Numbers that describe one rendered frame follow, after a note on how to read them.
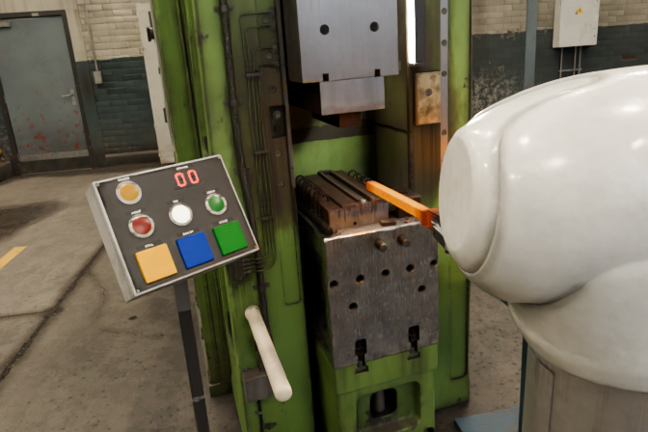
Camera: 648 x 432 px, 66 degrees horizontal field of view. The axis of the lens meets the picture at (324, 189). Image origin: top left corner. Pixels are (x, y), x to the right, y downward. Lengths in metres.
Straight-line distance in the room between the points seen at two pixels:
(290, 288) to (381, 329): 0.33
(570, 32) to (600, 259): 8.28
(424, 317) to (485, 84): 6.61
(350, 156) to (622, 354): 1.77
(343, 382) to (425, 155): 0.80
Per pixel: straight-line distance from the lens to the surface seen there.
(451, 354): 2.18
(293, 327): 1.82
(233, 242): 1.31
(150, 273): 1.22
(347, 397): 1.80
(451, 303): 2.06
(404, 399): 1.96
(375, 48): 1.51
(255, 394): 1.86
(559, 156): 0.28
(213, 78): 1.54
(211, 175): 1.36
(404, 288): 1.66
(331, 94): 1.47
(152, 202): 1.28
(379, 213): 1.60
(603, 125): 0.29
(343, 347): 1.67
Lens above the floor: 1.46
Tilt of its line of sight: 16 degrees down
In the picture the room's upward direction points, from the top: 4 degrees counter-clockwise
